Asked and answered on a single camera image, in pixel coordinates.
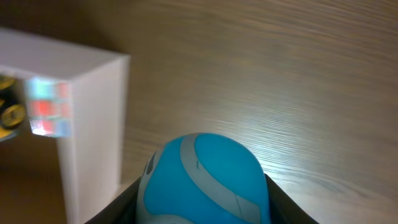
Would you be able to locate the blue white toy ball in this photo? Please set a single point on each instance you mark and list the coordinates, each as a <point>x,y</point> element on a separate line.
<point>203,178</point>

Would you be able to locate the colourful puzzle cube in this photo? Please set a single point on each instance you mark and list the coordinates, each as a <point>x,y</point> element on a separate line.
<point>48,103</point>

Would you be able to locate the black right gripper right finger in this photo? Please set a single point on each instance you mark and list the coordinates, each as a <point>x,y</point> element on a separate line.
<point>283,210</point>

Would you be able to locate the yellow grey toy truck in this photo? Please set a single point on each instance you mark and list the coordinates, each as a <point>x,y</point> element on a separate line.
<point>13,112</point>

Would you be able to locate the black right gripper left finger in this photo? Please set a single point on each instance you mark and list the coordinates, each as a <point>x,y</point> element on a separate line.
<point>121,210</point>

